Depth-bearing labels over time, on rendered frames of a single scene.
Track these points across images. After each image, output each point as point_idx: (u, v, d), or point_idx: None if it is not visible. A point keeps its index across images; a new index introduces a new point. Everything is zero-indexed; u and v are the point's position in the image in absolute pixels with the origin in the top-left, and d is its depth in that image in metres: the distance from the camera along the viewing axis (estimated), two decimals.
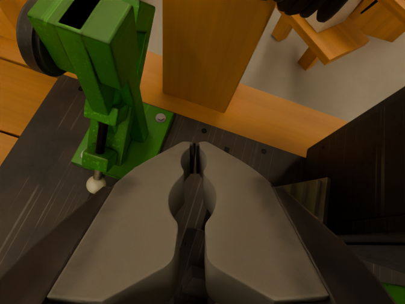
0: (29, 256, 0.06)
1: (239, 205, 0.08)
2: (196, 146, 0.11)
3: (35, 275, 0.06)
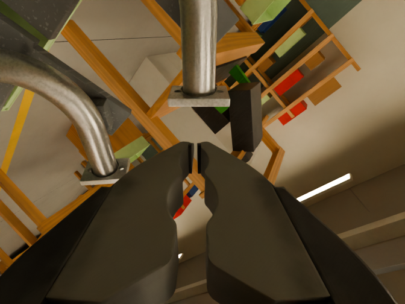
0: (27, 257, 0.06)
1: (240, 205, 0.08)
2: (197, 146, 0.11)
3: (34, 276, 0.06)
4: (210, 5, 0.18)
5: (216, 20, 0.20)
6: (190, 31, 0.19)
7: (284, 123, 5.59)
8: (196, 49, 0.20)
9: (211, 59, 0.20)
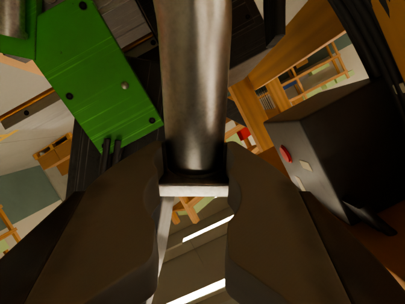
0: None
1: (264, 206, 0.08)
2: (223, 145, 0.11)
3: (6, 288, 0.05)
4: (218, 14, 0.09)
5: (230, 43, 0.10)
6: (177, 65, 0.09)
7: None
8: (188, 100, 0.10)
9: (218, 115, 0.11)
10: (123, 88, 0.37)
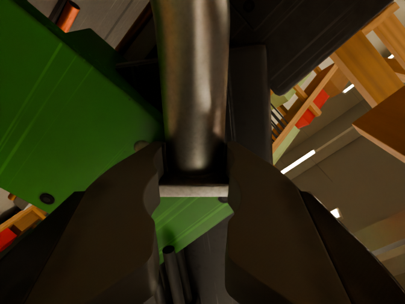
0: None
1: (264, 206, 0.08)
2: (223, 145, 0.11)
3: (6, 289, 0.05)
4: (216, 14, 0.09)
5: (228, 43, 0.10)
6: (176, 66, 0.09)
7: None
8: (187, 101, 0.10)
9: (217, 115, 0.11)
10: None
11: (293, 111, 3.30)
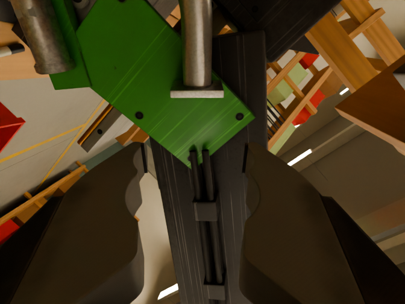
0: None
1: (282, 209, 0.08)
2: (244, 146, 0.11)
3: None
4: (205, 11, 0.22)
5: (211, 23, 0.23)
6: (189, 32, 0.22)
7: None
8: (194, 48, 0.23)
9: (207, 56, 0.24)
10: None
11: (290, 110, 3.45)
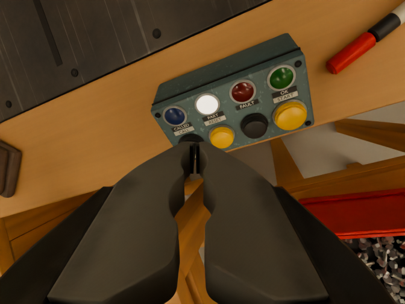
0: (29, 256, 0.06)
1: (239, 205, 0.08)
2: (196, 146, 0.11)
3: (35, 275, 0.06)
4: None
5: None
6: None
7: None
8: None
9: None
10: None
11: None
